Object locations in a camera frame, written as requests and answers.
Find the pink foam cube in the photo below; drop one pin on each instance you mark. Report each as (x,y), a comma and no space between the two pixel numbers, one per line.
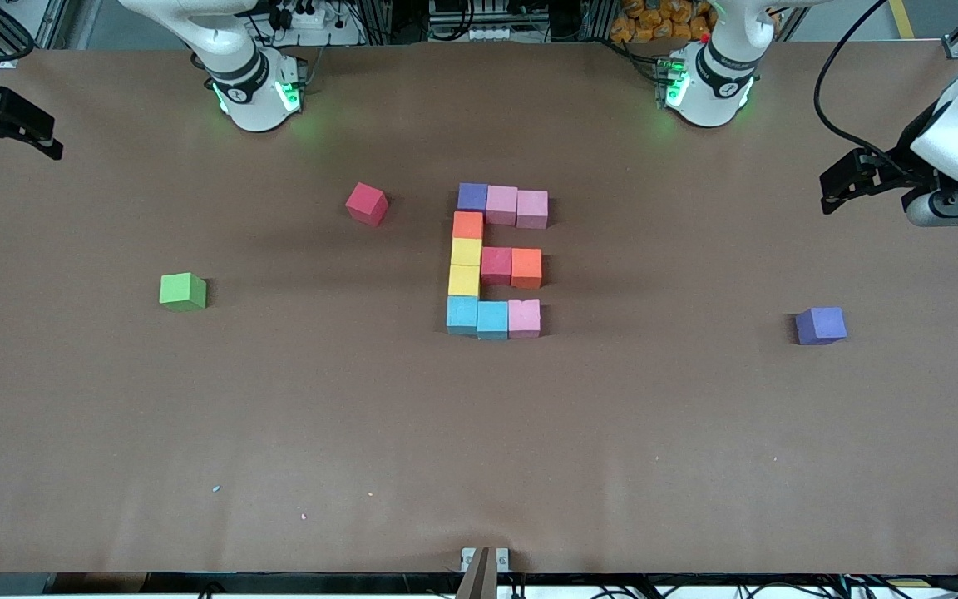
(524,318)
(532,209)
(502,205)

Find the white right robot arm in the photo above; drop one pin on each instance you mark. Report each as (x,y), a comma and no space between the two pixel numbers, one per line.
(250,100)

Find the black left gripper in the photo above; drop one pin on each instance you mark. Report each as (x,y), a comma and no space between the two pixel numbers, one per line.
(897,170)

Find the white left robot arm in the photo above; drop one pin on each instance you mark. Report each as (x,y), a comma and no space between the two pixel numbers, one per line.
(716,83)

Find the green foam cube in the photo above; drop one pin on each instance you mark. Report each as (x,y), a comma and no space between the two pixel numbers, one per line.
(183,293)

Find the orange foam cube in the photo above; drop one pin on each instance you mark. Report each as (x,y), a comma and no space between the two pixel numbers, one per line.
(526,267)
(468,225)

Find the bag of orange fruits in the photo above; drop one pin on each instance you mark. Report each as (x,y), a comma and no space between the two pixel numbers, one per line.
(654,21)

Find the white power strip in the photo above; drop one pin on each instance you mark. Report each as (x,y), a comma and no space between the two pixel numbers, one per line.
(300,17)
(479,33)

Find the small metal table bracket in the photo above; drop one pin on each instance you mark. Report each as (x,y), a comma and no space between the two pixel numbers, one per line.
(467,557)

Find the brown tapered post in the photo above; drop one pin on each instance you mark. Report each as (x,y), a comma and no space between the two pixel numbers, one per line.
(479,582)

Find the brown paper table cover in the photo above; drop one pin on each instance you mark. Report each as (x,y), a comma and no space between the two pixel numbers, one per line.
(479,466)

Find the yellow foam cube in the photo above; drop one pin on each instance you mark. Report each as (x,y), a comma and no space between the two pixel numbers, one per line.
(466,251)
(463,280)

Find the purple foam cube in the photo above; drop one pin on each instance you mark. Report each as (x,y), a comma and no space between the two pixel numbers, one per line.
(820,325)
(472,197)

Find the blue foam cube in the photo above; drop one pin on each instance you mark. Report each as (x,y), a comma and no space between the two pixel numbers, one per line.
(461,314)
(492,319)

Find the red foam cube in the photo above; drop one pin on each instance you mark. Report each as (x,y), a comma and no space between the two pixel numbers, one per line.
(367,204)
(496,265)

